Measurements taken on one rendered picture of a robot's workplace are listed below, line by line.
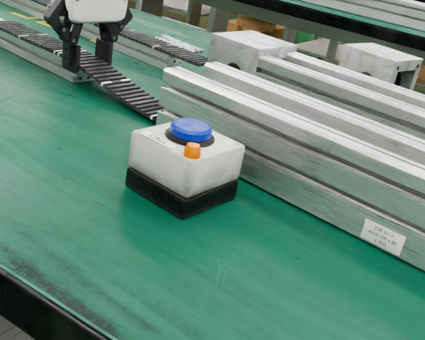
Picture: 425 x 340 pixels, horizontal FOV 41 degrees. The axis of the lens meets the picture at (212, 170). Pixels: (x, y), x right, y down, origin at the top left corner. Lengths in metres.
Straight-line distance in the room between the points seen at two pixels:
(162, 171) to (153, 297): 0.14
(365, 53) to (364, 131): 0.37
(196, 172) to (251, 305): 0.13
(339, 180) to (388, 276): 0.10
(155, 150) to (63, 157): 0.13
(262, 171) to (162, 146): 0.13
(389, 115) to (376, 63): 0.24
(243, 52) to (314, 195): 0.32
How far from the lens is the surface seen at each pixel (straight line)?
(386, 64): 0.95
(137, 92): 0.79
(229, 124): 0.61
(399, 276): 0.53
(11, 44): 0.97
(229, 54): 0.84
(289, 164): 0.58
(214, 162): 0.52
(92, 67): 0.83
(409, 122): 0.72
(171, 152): 0.51
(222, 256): 0.48
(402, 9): 2.17
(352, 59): 0.98
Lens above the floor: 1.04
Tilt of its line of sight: 24 degrees down
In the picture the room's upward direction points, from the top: 11 degrees clockwise
